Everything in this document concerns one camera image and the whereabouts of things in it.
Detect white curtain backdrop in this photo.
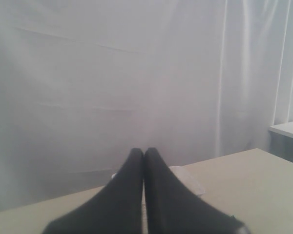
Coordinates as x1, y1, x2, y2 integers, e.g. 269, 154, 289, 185
0, 0, 293, 211

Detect white perforated plastic basket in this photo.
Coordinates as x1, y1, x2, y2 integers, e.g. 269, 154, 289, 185
106, 160, 205, 201

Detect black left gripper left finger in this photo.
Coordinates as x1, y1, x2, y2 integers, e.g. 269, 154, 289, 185
43, 148, 143, 234

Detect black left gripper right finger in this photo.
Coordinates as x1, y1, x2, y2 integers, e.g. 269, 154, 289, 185
144, 148, 250, 234

